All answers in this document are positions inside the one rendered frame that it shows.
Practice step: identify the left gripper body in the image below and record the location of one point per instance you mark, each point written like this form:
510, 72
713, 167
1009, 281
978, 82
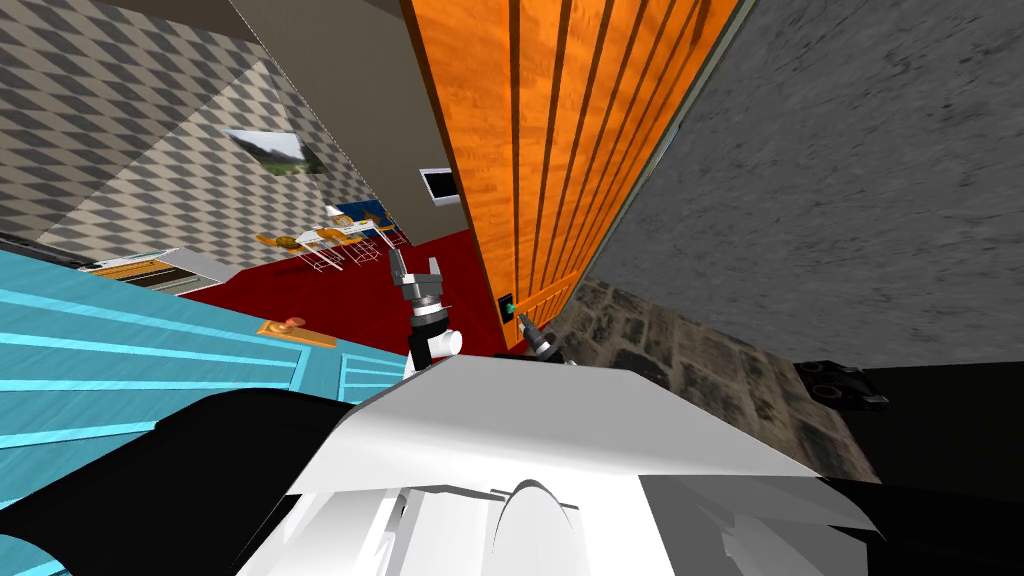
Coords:
421, 286

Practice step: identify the white dining table with chairs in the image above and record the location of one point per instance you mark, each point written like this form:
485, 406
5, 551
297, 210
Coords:
328, 236

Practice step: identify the light blue door leaf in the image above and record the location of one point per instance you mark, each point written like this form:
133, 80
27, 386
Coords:
120, 352

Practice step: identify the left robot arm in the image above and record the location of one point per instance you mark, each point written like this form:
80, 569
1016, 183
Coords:
160, 480

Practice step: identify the white framed dark screen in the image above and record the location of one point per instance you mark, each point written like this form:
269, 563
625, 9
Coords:
442, 186

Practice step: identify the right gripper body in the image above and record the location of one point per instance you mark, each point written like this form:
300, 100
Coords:
530, 328

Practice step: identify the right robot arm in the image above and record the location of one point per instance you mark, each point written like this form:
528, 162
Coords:
944, 544

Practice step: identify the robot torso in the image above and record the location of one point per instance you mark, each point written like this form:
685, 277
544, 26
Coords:
560, 416

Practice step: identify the green door knob black plate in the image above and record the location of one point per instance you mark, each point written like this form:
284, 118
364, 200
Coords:
507, 307

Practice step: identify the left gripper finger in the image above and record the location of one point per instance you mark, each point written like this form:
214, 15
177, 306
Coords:
396, 264
435, 269

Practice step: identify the white and wood low cabinet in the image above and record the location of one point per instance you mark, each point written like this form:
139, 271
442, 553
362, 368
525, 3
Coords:
160, 270

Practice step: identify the orange wooden door leaf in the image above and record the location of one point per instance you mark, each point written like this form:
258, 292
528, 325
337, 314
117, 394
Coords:
560, 160

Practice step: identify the landscape picture on wall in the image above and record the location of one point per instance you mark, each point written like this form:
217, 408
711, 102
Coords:
276, 152

